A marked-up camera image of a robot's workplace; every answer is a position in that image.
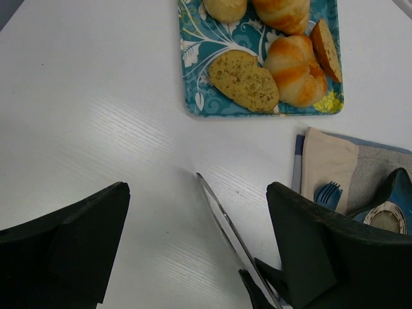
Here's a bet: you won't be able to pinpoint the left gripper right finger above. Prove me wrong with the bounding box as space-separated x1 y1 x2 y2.
267 182 411 308

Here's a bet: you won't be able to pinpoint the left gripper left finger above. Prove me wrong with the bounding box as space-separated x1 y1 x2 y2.
1 182 130 308

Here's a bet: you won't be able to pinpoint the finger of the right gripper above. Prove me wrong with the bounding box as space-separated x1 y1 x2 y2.
239 258 290 308

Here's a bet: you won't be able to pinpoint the metal serving tongs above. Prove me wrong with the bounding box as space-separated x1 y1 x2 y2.
196 173 283 308

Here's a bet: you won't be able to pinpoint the brown-crust bread slice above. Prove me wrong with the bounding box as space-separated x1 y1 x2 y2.
310 19 342 83

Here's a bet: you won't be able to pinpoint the oval tan bread slice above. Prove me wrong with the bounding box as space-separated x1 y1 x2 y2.
209 50 280 113

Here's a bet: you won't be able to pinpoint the blue plastic fork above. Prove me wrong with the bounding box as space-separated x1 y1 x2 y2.
314 182 342 211

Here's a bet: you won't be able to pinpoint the blue star-shaped plate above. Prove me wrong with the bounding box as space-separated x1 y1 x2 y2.
347 167 411 236

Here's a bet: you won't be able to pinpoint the blue beige cloth placemat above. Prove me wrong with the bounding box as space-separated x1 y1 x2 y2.
292 127 411 215

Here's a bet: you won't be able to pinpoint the orange striped twisted roll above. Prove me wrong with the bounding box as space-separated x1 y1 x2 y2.
263 35 328 108

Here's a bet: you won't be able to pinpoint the golden croissant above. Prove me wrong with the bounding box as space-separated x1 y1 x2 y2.
252 0 311 35

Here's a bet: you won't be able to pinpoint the teal floral serving tray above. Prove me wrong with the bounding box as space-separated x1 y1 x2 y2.
178 0 344 118

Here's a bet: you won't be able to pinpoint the small round tan bun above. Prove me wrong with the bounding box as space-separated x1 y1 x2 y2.
203 0 247 24

